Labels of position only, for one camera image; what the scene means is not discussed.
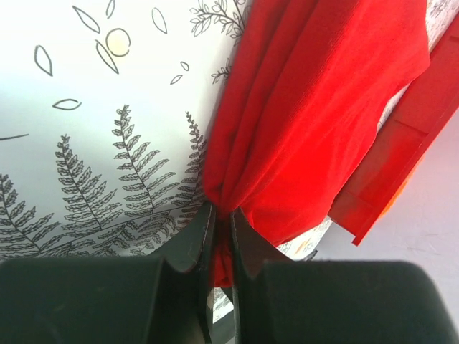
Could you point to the red plastic bin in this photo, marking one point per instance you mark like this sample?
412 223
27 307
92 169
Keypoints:
424 110

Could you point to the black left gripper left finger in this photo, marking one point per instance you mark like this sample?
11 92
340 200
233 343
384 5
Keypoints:
163 297

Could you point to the red t shirt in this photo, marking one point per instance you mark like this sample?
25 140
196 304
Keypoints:
300 110

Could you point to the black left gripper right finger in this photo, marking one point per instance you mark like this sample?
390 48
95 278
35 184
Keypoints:
278 300

